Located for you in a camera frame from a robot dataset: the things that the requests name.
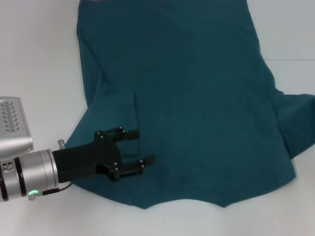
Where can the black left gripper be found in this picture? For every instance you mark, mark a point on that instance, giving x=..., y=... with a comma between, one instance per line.
x=98, y=155

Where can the teal blue t-shirt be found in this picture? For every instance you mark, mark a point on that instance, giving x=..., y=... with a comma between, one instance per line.
x=197, y=98

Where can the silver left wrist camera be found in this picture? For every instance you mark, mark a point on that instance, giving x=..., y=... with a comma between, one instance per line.
x=12, y=127

